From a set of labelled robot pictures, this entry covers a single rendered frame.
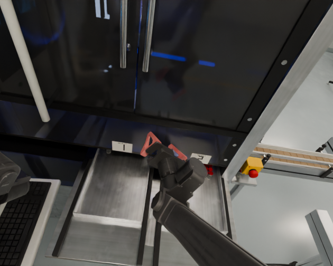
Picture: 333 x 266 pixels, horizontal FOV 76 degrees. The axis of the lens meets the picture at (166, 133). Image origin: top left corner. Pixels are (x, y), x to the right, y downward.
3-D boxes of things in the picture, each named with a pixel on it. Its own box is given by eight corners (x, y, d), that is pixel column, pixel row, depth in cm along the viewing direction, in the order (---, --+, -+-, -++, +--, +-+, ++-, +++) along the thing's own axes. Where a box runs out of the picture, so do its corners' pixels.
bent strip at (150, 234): (149, 208, 89) (151, 202, 85) (157, 209, 89) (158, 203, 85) (145, 245, 79) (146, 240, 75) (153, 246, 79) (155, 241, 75)
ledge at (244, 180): (227, 160, 116) (228, 158, 114) (249, 164, 117) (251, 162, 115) (230, 183, 106) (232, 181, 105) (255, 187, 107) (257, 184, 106)
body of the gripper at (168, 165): (162, 145, 58) (167, 167, 53) (184, 158, 65) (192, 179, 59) (145, 159, 61) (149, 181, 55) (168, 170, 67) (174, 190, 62)
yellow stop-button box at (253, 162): (239, 161, 104) (245, 152, 98) (253, 163, 104) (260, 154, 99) (241, 174, 98) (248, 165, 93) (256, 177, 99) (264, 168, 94)
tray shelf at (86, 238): (89, 149, 107) (89, 146, 105) (224, 169, 111) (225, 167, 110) (45, 257, 73) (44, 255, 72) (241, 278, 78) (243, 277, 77)
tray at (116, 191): (99, 148, 105) (98, 143, 103) (150, 156, 107) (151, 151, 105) (74, 216, 82) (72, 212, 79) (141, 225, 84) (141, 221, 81)
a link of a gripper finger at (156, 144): (151, 122, 62) (158, 146, 56) (167, 132, 67) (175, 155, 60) (136, 136, 65) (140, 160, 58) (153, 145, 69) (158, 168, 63)
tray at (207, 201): (166, 158, 108) (167, 154, 105) (216, 165, 110) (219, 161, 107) (161, 227, 84) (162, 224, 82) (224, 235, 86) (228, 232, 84)
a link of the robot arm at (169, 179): (161, 203, 53) (178, 206, 56) (178, 189, 50) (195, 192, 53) (156, 180, 58) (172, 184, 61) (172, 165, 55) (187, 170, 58)
